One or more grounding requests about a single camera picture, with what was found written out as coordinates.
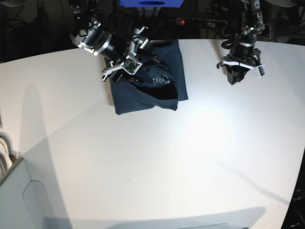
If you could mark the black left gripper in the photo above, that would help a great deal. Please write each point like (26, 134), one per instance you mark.
(241, 57)

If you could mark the black power strip red light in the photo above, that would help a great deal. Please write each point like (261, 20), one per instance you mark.
(205, 23)

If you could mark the blue box with oval hole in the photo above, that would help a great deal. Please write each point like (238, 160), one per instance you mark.
(151, 3)

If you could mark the grey plastic bin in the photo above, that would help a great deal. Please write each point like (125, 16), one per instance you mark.
(30, 197)

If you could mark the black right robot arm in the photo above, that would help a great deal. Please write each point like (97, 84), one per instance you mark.
(95, 35)

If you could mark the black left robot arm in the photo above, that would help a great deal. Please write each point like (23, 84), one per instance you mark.
(250, 24)

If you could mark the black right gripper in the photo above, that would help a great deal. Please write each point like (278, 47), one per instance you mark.
(116, 51)

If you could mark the dark blue T-shirt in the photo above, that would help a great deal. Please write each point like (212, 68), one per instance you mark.
(159, 82)

